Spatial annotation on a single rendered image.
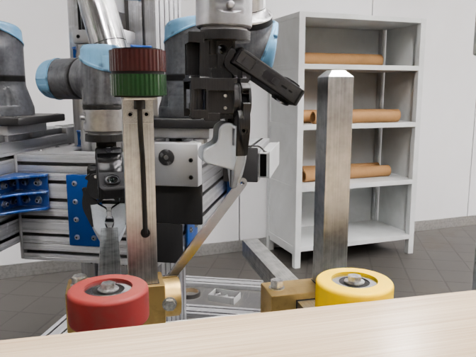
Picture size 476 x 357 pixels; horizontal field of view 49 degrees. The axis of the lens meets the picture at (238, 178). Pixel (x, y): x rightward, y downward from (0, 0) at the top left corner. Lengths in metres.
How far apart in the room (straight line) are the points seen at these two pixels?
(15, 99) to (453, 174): 3.66
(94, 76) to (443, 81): 3.63
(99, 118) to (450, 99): 3.68
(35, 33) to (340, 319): 2.91
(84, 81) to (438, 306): 0.66
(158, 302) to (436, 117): 3.79
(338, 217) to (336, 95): 0.16
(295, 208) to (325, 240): 2.52
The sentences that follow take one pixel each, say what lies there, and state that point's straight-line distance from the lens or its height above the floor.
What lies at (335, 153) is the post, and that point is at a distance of 0.67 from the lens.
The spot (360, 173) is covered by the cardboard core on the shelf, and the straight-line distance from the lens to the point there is 3.56.
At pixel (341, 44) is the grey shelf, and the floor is 1.42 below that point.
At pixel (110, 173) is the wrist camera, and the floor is 0.96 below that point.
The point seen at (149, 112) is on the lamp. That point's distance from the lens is 0.60.
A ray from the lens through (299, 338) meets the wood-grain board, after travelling 0.45.
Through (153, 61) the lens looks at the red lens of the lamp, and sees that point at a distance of 0.55.
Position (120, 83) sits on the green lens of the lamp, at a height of 1.11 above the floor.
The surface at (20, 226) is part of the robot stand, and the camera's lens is 1.41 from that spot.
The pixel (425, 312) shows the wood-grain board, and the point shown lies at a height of 0.90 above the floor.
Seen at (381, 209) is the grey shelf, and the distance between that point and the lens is 3.99.
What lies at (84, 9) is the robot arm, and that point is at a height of 1.26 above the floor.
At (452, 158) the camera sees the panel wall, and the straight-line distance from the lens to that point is 4.45.
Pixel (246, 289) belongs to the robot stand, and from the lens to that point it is 2.39.
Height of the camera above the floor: 1.10
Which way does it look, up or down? 10 degrees down
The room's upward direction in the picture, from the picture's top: straight up
